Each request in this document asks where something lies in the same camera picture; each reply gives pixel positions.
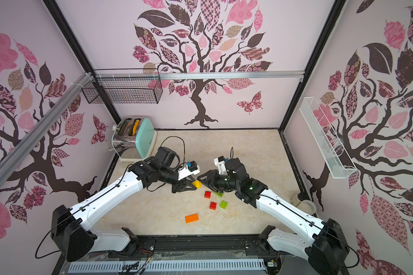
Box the small green lego brick lower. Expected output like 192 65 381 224
219 201 228 209

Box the red lego brick lower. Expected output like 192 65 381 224
209 202 217 210

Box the aluminium frame bar left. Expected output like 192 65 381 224
0 72 92 187

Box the long green lego brick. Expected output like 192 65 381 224
212 191 224 198

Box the aluminium frame bar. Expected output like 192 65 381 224
0 72 92 187
96 71 305 80

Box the white wire shelf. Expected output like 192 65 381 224
299 97 357 179

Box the orange long lego brick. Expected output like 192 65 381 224
185 213 199 223

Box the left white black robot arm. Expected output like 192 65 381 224
50 147 200 262

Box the yellow lego brick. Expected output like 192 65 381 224
192 181 202 189

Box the mint green toaster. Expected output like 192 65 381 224
111 116 157 162

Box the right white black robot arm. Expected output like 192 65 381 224
197 157 350 275

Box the white slotted cable duct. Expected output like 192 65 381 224
66 258 266 275

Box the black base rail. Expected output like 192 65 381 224
51 226 350 275

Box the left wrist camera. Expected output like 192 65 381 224
177 161 200 181

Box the aluminium frame bar back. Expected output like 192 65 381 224
96 71 305 80

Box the clear plastic measuring cup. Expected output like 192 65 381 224
290 192 317 215

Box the black wire basket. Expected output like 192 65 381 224
81 69 164 104

